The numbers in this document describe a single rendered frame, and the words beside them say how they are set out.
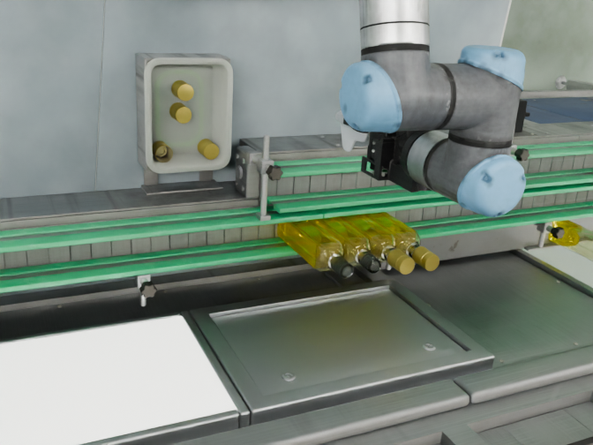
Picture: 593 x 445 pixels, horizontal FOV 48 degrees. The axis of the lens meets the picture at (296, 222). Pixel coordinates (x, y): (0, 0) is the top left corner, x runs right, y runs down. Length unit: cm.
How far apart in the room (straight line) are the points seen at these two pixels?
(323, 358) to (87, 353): 40
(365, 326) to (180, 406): 42
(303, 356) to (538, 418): 41
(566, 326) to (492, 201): 75
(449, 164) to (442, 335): 55
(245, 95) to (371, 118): 78
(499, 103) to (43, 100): 88
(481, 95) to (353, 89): 15
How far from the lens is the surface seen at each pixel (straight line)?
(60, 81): 138
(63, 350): 123
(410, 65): 73
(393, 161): 98
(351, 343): 125
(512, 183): 82
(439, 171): 85
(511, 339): 143
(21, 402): 112
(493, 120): 81
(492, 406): 120
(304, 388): 111
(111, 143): 142
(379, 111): 71
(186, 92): 136
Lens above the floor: 210
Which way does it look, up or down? 57 degrees down
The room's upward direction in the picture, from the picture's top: 129 degrees clockwise
